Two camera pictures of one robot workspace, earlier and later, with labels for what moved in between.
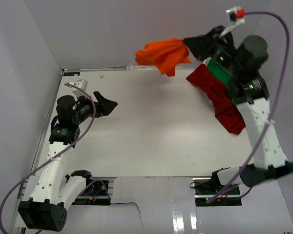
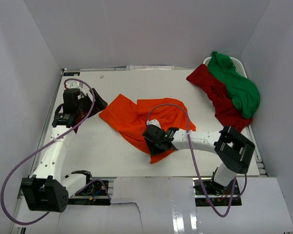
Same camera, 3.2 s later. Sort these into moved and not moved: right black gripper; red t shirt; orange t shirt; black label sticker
Moved: right black gripper; orange t shirt
Not moved: black label sticker; red t shirt
